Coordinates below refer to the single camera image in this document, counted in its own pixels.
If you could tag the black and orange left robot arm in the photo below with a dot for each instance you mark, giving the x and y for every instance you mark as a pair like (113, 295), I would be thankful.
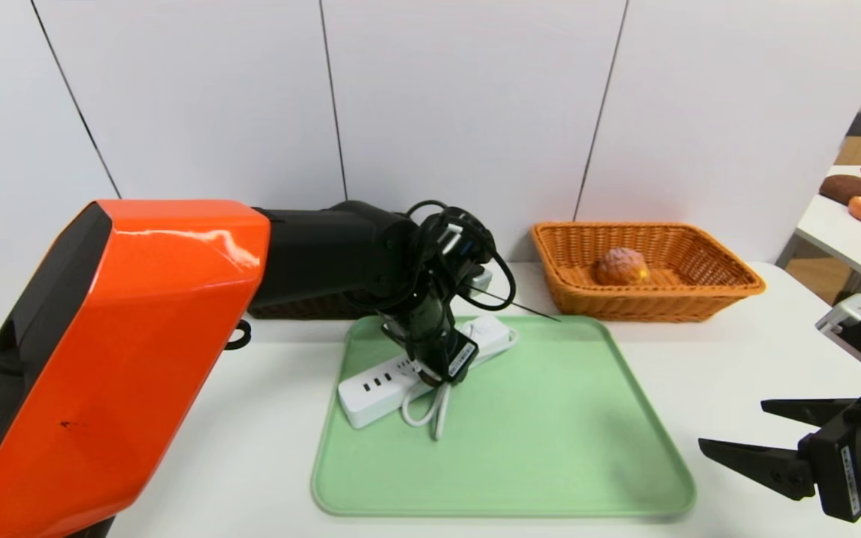
(139, 336)

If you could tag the light green plastic tray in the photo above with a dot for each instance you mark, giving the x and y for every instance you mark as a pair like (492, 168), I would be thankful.
(550, 448)

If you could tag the orange wicker basket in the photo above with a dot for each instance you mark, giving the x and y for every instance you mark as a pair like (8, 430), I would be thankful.
(625, 305)

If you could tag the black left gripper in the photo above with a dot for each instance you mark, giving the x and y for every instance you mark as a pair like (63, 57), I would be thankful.
(459, 361)

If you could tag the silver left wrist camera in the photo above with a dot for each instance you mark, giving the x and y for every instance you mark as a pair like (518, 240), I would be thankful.
(479, 280)

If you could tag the brown cream puff bread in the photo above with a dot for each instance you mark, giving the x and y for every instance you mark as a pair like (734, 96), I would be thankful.
(621, 267)

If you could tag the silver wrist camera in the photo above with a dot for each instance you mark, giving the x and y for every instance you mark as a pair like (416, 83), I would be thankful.
(853, 329)
(479, 280)

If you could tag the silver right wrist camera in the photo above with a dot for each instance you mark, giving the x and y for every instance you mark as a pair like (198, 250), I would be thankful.
(853, 329)

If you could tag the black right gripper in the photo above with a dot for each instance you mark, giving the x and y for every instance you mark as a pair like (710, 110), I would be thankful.
(841, 467)

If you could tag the dark brown bread loaf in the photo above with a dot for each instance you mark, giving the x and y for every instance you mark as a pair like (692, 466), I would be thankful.
(845, 188)

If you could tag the dark brown wicker basket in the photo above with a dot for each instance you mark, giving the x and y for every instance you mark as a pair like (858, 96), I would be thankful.
(303, 308)

